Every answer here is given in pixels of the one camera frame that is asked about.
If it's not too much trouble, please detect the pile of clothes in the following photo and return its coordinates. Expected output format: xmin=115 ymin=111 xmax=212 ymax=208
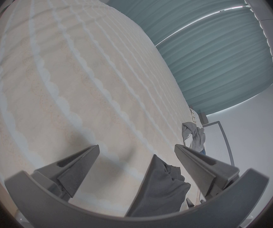
xmin=182 ymin=122 xmax=207 ymax=155

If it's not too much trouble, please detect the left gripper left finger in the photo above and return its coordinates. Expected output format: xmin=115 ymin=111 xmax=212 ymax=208
xmin=33 ymin=144 xmax=100 ymax=198

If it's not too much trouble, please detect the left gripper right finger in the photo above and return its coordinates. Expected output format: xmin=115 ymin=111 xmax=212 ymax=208
xmin=175 ymin=144 xmax=240 ymax=196

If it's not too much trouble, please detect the blue-green curtain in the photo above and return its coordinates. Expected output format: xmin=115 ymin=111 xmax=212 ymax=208
xmin=107 ymin=0 xmax=249 ymax=44
xmin=156 ymin=7 xmax=273 ymax=115

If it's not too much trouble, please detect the bed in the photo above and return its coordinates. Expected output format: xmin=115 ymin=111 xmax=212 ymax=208
xmin=0 ymin=0 xmax=235 ymax=217

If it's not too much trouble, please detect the white printed pillow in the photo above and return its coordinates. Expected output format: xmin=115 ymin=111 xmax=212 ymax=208
xmin=189 ymin=106 xmax=203 ymax=129

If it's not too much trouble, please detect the black T-shirt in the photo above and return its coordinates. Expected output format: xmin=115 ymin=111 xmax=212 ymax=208
xmin=126 ymin=154 xmax=191 ymax=217

